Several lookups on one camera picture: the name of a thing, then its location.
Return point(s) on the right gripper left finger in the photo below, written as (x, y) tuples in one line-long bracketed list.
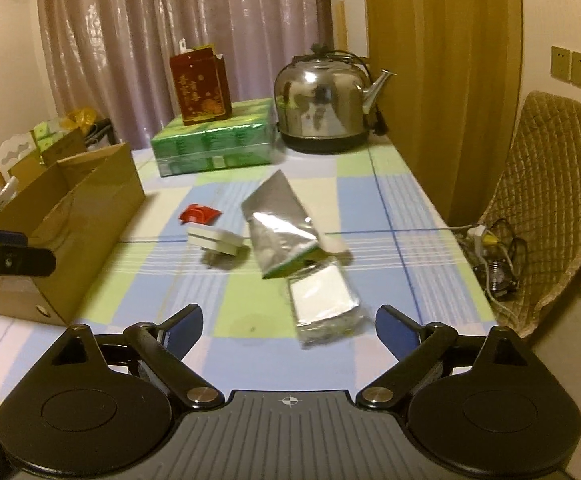
[(162, 349)]

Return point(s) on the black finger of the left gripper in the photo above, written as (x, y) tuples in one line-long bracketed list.
[(18, 258)]

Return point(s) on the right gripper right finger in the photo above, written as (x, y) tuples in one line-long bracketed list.
[(419, 350)]

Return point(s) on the white pad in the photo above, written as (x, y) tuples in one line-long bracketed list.
[(325, 306)]

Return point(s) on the white plug adapter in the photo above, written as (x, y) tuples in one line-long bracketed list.
[(218, 246)]

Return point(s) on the silver foil pouch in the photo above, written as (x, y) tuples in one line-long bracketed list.
[(282, 233)]

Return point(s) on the brown cardboard box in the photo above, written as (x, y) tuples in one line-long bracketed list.
[(77, 209)]

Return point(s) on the white scalloped card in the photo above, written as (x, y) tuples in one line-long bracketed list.
[(14, 150)]

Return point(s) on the green boxes in background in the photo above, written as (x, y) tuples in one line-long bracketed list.
[(48, 133)]

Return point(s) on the white plastic spoon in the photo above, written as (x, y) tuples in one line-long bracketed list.
[(333, 245)]

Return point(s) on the red snack packet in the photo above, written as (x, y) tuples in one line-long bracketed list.
[(196, 213)]

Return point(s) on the checked tablecloth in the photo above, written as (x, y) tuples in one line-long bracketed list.
[(400, 253)]

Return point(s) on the yellow plastic bag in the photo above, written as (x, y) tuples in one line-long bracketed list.
[(82, 118)]

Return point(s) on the green tissue multipack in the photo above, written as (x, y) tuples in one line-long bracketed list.
[(245, 139)]

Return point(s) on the pink curtain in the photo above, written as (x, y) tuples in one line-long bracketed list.
[(113, 55)]

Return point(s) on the stainless steel electric kettle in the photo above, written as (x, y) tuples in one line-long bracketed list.
[(326, 101)]

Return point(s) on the golden brown curtain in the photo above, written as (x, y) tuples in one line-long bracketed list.
[(452, 100)]

